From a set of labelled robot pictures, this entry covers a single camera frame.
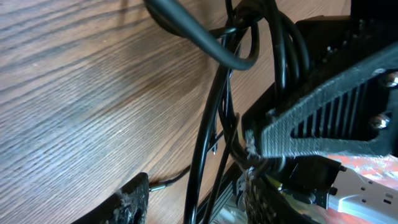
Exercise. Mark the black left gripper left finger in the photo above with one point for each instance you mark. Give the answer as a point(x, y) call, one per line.
point(128, 205)

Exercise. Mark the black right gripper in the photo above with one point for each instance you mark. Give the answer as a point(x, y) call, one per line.
point(345, 52)

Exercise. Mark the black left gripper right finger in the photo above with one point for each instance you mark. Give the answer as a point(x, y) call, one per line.
point(264, 203)

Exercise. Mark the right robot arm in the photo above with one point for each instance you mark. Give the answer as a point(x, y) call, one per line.
point(317, 179)

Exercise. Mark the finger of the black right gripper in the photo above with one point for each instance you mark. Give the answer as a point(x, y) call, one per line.
point(376, 137)

